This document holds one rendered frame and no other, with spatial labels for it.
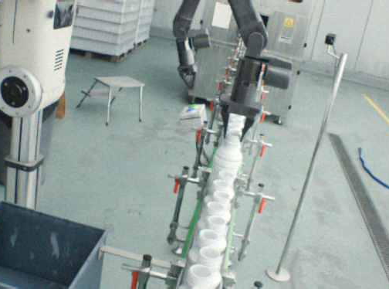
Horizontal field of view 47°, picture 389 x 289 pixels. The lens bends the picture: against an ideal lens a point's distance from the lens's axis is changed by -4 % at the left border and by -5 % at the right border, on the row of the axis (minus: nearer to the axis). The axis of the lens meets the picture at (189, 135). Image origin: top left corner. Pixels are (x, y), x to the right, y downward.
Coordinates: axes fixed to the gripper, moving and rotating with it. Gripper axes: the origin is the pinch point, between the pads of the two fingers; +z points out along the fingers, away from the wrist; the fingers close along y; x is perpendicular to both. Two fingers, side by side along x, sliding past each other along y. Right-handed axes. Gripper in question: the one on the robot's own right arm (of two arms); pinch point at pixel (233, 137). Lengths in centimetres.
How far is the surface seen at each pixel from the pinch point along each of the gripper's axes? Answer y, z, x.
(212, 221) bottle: -0.3, 8.7, -28.2
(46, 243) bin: -42, 38, -9
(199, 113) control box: -13, 12, 55
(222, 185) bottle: 0.2, 8.7, -10.4
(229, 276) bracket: 4.8, 12.3, -40.0
